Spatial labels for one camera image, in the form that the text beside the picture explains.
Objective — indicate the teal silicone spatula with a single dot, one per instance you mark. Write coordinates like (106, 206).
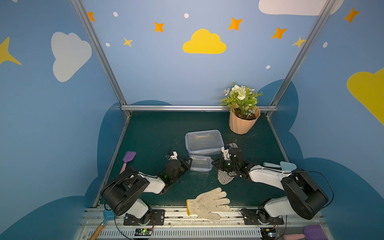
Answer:
(284, 166)

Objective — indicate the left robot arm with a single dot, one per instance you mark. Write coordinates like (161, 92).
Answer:
(122, 194)

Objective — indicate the small clear lunch box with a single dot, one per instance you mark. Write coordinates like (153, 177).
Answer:
(201, 163)

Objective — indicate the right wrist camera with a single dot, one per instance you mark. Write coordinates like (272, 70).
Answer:
(226, 153)

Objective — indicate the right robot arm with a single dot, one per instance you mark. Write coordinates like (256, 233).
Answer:
(304, 197)

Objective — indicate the aluminium frame right post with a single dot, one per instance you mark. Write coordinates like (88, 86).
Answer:
(311, 38)

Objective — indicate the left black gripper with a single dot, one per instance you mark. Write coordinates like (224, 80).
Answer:
(184, 163)

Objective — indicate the aluminium frame rear bar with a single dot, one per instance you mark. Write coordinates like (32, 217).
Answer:
(174, 108)

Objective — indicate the purple silicone spatula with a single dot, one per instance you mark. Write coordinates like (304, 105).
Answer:
(128, 157)

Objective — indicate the right circuit board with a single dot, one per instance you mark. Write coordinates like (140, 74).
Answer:
(268, 234)

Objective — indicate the circuit board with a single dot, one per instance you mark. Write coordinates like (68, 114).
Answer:
(268, 234)
(143, 232)

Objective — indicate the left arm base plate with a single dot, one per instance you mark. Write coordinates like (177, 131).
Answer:
(151, 217)

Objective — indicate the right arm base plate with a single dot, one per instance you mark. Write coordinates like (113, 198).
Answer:
(252, 216)

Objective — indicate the purple pink toy shovel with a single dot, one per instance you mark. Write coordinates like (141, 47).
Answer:
(314, 232)

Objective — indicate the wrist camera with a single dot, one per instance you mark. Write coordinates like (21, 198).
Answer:
(173, 155)
(226, 153)

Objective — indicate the aluminium front rail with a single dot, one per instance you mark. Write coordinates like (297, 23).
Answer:
(177, 225)

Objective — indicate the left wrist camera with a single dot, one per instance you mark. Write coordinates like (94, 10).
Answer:
(173, 155)

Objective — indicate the blue rake wooden handle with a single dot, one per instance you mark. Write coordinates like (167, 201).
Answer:
(108, 215)

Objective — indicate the large clear lunch box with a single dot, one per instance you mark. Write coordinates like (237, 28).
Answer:
(204, 143)

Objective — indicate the aluminium frame left post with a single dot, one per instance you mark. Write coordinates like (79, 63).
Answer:
(88, 26)

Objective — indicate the aluminium frame post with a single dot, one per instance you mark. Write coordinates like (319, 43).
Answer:
(311, 38)
(88, 26)

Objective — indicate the left circuit board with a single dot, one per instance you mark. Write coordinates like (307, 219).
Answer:
(143, 232)

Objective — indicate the white knit work glove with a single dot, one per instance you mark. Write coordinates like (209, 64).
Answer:
(206, 205)

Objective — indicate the potted artificial flower plant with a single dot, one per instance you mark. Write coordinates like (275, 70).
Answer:
(244, 112)

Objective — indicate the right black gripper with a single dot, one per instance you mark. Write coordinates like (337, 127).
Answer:
(226, 163)

